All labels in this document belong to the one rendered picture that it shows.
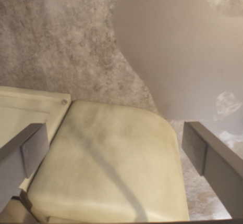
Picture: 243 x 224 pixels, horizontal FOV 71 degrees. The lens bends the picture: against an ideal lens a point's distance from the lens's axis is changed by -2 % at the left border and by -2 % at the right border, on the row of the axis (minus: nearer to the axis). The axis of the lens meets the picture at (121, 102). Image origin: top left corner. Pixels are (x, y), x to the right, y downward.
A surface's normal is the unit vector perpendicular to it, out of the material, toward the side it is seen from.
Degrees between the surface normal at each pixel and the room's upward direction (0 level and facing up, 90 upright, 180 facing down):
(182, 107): 0
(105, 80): 0
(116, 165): 90
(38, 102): 90
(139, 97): 0
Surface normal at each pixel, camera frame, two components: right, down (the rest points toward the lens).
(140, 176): 0.22, -0.74
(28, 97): -0.11, 0.63
